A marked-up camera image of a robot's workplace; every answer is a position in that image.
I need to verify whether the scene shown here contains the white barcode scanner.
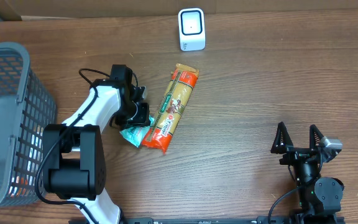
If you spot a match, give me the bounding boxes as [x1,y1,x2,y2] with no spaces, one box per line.
[178,7,206,52]

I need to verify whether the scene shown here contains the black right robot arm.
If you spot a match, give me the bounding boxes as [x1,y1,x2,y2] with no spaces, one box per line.
[267,122,344,224]

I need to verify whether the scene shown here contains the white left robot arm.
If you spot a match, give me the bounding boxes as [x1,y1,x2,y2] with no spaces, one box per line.
[35,65,150,224]

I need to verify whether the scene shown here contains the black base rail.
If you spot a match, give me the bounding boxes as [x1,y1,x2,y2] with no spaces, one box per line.
[68,215,346,224]

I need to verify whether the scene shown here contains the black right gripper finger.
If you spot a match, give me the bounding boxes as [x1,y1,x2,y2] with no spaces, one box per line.
[270,121,293,154]
[310,124,324,149]

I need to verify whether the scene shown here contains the orange spaghetti packet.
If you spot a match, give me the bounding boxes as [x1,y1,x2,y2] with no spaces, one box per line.
[141,63,199,152]

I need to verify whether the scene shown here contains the teal tissue packet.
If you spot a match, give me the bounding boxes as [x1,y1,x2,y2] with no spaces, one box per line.
[119,116,155,147]

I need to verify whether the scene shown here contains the grey plastic mesh basket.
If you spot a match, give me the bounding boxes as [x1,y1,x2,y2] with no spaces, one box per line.
[0,42,57,207]

